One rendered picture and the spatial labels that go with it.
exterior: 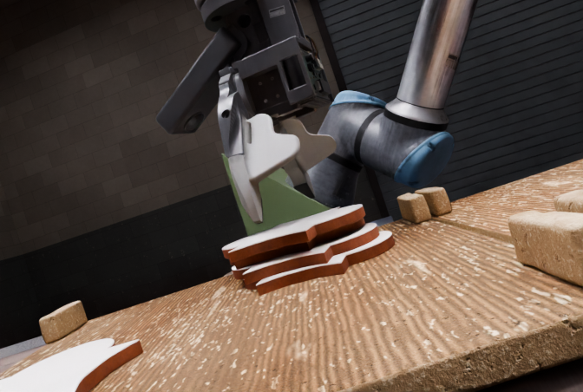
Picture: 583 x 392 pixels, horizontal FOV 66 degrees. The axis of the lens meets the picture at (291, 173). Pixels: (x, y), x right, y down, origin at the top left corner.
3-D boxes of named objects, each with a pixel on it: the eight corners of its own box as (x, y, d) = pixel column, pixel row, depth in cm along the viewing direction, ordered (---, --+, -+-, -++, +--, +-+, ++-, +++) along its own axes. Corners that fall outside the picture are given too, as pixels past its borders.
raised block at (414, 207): (402, 219, 50) (395, 196, 50) (418, 215, 50) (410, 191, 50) (415, 225, 44) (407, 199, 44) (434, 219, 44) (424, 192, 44)
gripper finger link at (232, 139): (232, 142, 34) (233, 64, 39) (215, 148, 34) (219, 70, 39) (263, 173, 37) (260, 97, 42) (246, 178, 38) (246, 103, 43)
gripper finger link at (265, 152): (296, 187, 31) (288, 92, 36) (224, 211, 33) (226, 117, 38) (314, 206, 33) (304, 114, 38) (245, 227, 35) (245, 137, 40)
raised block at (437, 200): (420, 213, 50) (412, 190, 50) (435, 208, 50) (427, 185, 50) (436, 218, 44) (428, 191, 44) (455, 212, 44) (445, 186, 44)
